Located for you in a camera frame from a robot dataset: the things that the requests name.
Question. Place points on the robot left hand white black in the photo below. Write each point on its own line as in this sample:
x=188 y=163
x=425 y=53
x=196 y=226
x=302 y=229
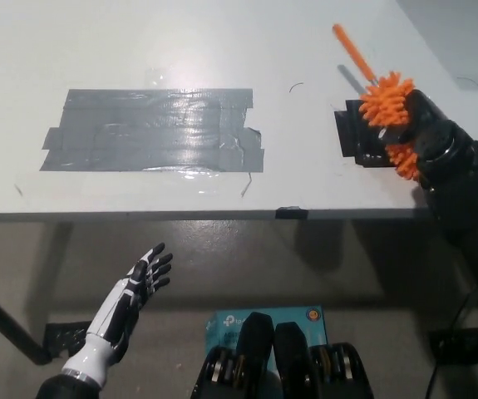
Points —
x=118 y=303

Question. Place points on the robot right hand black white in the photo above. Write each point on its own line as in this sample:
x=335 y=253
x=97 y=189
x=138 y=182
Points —
x=438 y=141

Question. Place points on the orange microfibre duster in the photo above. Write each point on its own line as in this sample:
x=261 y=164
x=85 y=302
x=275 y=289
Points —
x=388 y=108

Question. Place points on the black tape square patch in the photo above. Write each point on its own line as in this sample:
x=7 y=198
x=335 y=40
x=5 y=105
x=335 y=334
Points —
x=353 y=133

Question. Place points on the black metal table leg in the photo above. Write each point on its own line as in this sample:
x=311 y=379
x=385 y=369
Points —
x=10 y=324

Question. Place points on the clear plastic tape strip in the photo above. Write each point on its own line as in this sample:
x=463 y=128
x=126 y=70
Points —
x=201 y=187

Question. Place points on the teal router cardboard box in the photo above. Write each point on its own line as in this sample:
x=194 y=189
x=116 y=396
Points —
x=292 y=320

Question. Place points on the grey duct tape patch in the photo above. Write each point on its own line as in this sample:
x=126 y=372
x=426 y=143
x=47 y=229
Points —
x=151 y=133

